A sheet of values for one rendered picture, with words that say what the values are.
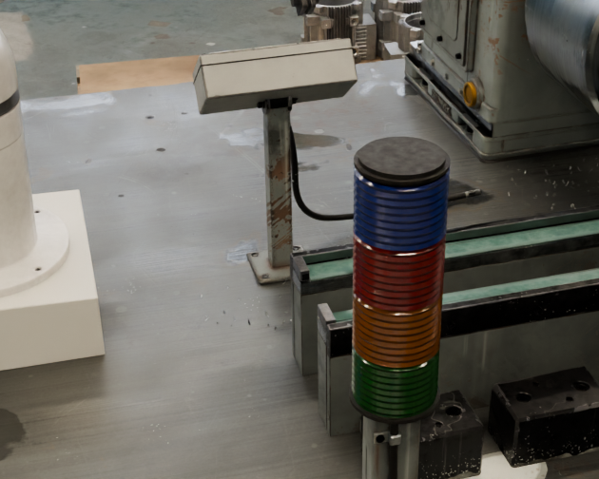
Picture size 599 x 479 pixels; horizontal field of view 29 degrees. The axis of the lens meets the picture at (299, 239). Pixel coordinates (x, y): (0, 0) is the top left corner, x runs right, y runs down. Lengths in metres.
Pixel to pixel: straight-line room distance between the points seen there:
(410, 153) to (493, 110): 0.90
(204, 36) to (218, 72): 3.18
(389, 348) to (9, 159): 0.57
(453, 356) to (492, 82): 0.58
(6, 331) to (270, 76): 0.39
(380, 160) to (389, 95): 1.15
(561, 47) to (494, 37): 0.17
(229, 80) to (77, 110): 0.64
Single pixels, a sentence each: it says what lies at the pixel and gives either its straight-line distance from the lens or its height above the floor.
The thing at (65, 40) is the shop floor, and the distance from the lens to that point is 4.48.
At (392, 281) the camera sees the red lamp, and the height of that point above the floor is 1.14.
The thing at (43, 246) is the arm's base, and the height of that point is 0.89.
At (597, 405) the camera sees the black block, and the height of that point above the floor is 0.86.
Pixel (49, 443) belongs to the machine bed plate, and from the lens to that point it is 1.16.
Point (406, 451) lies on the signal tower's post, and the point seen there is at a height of 0.98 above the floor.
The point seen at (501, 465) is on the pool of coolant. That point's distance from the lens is 1.11.
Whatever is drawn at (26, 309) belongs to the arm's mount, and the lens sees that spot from 1.22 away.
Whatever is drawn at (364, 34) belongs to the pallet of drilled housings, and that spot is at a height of 0.24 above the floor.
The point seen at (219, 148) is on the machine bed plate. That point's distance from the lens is 1.68.
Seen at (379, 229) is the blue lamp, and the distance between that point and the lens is 0.71.
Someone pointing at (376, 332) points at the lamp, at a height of 1.10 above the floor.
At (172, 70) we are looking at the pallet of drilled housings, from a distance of 3.71.
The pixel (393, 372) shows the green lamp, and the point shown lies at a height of 1.07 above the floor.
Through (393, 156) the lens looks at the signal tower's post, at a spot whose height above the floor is 1.22.
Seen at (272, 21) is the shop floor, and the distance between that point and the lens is 4.55.
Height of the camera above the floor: 1.53
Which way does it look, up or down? 31 degrees down
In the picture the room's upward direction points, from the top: 1 degrees counter-clockwise
